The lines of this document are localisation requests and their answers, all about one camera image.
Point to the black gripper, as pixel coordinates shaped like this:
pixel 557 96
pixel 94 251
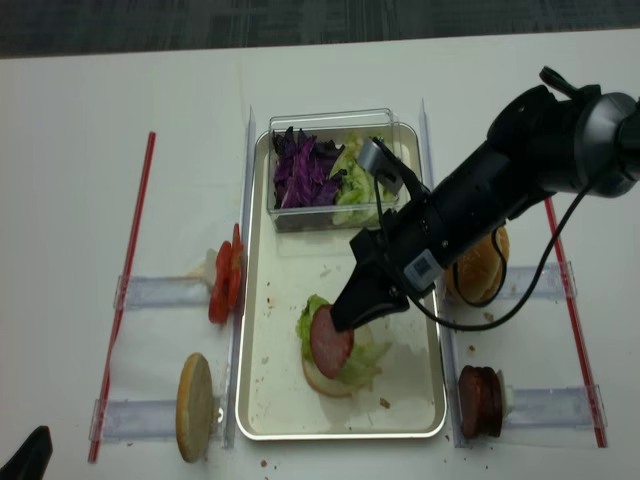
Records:
pixel 407 253

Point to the meat patty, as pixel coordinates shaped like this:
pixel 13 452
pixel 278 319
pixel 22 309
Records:
pixel 330 349

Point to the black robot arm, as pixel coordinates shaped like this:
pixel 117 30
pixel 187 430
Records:
pixel 552 138

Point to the lettuce leaf on bun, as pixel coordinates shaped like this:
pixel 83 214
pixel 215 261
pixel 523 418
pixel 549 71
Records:
pixel 375 350

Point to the green lettuce pile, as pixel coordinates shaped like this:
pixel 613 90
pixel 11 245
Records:
pixel 357 187

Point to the stacked meat patties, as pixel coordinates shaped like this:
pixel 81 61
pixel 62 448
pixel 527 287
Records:
pixel 481 401

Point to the rear tomato slice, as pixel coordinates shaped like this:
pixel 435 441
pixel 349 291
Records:
pixel 236 267

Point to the tomato slice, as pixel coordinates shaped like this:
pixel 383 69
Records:
pixel 236 267
pixel 219 305

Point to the front tomato slice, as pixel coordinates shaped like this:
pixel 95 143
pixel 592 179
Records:
pixel 219 305

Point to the bottom bun on tray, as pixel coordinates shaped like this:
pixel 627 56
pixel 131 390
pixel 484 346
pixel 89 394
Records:
pixel 356 374

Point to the front sesame bun top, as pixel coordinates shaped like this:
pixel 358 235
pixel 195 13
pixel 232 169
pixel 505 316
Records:
pixel 477 274

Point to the sesame bun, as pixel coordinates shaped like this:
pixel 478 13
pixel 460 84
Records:
pixel 501 245
pixel 477 274

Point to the rear sesame bun top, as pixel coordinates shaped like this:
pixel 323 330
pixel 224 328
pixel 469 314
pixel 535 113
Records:
pixel 501 245

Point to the clear salad container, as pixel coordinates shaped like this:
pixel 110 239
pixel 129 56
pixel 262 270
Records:
pixel 380 123

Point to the purple cabbage pile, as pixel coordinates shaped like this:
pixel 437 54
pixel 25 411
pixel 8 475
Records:
pixel 302 173

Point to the right lower clear pusher track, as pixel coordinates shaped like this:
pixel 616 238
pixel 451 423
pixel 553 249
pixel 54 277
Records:
pixel 572 407

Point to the left bun half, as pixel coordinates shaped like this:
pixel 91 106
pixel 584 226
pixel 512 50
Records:
pixel 194 408

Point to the left upper clear pusher track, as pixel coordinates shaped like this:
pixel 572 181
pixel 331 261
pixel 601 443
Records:
pixel 192 290

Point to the left lower clear pusher track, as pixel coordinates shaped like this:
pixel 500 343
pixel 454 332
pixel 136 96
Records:
pixel 127 420

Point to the black object at corner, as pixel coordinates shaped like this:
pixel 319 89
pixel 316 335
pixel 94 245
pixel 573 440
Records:
pixel 31 459

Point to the right clear guide rail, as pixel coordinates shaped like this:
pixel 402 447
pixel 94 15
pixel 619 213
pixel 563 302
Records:
pixel 448 347

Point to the right red rail strip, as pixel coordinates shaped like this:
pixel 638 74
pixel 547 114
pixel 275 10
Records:
pixel 575 320

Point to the red rail strip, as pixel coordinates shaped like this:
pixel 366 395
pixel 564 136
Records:
pixel 120 294
pixel 575 320

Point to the left red rail strip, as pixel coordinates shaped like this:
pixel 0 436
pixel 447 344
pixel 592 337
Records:
pixel 120 294

